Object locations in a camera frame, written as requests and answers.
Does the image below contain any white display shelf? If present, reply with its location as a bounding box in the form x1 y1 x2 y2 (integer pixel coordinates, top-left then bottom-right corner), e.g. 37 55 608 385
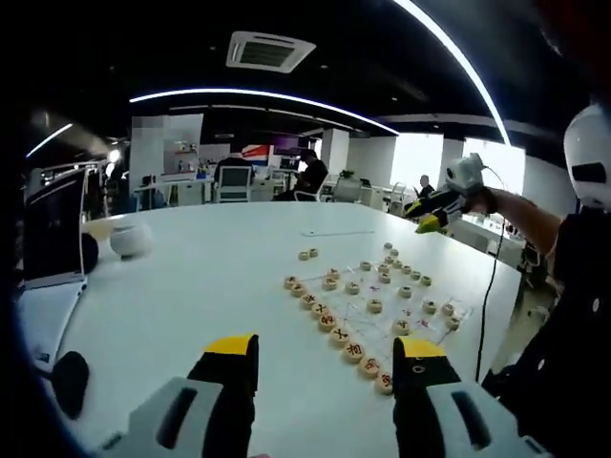
161 114 204 177

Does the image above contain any long curved ceiling light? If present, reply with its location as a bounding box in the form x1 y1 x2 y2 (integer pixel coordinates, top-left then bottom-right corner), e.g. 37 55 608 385
390 0 515 145

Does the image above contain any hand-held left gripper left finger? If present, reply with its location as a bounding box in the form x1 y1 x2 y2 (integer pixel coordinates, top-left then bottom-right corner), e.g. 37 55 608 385
97 333 261 458

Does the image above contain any black round object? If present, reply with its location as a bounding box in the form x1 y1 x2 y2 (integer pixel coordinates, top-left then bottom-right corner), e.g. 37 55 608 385
80 233 100 276

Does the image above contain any curved ceiling light strip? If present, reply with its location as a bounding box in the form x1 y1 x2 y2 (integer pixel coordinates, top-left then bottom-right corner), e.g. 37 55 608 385
128 87 400 137

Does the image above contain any ceiling air conditioner unit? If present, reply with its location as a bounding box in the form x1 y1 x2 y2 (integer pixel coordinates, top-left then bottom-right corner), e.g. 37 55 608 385
225 31 318 74

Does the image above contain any purple monitor screen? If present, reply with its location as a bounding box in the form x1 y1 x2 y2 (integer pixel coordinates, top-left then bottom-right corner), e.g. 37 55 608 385
274 134 311 156

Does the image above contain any transparent chessboard sheet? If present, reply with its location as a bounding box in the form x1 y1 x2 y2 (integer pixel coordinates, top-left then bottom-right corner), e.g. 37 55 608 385
298 257 476 371

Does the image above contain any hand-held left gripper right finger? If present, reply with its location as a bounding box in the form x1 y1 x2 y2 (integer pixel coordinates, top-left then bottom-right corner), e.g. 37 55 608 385
391 335 550 458

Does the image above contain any white mesh office chair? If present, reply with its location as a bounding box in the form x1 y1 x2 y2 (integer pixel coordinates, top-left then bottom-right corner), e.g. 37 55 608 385
331 176 367 204

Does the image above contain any white worn device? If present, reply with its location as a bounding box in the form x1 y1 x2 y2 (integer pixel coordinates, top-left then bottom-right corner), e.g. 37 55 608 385
562 103 611 211

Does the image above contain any short ceiling light strip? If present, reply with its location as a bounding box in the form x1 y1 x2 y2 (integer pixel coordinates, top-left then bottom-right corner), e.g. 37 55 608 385
26 122 74 158

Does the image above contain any black computer mouse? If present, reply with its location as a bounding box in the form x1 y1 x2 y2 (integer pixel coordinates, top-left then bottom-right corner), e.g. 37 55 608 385
51 351 91 421

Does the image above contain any group of wooden chess pieces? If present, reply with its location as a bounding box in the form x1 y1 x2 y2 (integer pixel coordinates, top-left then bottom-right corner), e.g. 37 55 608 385
283 241 463 396

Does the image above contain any beige round mat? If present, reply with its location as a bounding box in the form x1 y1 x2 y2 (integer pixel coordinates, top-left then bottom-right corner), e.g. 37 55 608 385
81 222 116 238

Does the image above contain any white ribbed round object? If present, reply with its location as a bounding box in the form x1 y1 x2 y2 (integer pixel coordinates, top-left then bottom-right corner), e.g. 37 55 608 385
109 222 155 261

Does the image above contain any white laptop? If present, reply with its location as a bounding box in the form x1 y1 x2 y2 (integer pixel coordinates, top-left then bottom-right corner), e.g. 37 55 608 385
13 166 92 368

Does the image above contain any black cable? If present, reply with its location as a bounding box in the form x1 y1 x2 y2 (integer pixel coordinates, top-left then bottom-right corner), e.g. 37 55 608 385
474 164 507 383

